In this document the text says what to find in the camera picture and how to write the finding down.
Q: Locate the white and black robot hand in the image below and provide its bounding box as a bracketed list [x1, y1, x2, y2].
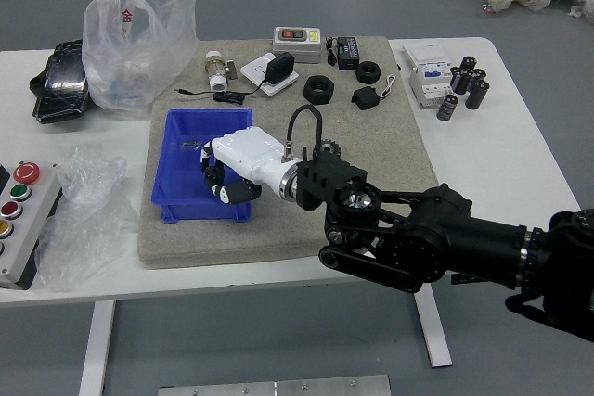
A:
[198, 126, 299, 206]

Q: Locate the black steel gear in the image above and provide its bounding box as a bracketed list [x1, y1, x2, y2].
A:
[319, 138, 343, 160]

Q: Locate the big black hex nut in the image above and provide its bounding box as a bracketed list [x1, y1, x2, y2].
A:
[303, 74, 335, 105]

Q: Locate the small black relay box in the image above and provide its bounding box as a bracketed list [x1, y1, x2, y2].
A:
[351, 85, 381, 112]

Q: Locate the small black round nut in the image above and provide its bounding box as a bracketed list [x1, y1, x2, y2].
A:
[355, 60, 382, 84]

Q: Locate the grey push-button control box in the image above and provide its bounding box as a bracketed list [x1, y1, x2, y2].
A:
[0, 161, 64, 290]

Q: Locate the blue plastic bin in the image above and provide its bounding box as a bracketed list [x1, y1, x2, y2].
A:
[151, 108, 254, 224]

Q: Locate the brass valve with white ends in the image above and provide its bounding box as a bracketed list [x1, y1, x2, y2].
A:
[202, 51, 239, 92]

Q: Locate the black power adapter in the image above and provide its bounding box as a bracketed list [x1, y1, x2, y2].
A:
[264, 52, 296, 84]

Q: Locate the grey-brown foam mat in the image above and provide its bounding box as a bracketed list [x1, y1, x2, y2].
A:
[136, 35, 441, 270]

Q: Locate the black power module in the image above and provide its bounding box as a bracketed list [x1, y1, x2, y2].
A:
[336, 36, 362, 71]

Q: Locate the white translucent plastic bag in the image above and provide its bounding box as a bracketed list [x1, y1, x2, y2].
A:
[82, 0, 200, 121]

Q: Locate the clear crumpled plastic wrap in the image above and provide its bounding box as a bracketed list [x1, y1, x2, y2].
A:
[34, 144, 140, 293]

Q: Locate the white circuit breaker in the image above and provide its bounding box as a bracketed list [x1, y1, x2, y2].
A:
[401, 42, 454, 110]

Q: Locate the black glossy package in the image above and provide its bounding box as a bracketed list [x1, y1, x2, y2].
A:
[29, 40, 90, 124]

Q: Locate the large black cylindrical capacitor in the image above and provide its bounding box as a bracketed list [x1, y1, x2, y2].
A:
[465, 80, 491, 110]

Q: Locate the grey metal plate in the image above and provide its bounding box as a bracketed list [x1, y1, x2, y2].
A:
[157, 374, 393, 396]

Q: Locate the white table leg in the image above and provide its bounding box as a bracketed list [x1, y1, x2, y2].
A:
[78, 300, 116, 396]
[414, 285, 454, 368]

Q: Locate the black adapter cord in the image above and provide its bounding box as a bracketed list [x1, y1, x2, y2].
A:
[173, 82, 268, 106]

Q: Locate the grey switch box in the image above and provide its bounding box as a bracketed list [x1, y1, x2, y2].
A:
[271, 26, 323, 65]

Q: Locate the black module cable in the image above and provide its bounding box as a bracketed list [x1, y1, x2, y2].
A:
[324, 36, 340, 67]

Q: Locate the red and white wire pigtail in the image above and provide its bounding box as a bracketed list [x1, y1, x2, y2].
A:
[378, 71, 399, 99]

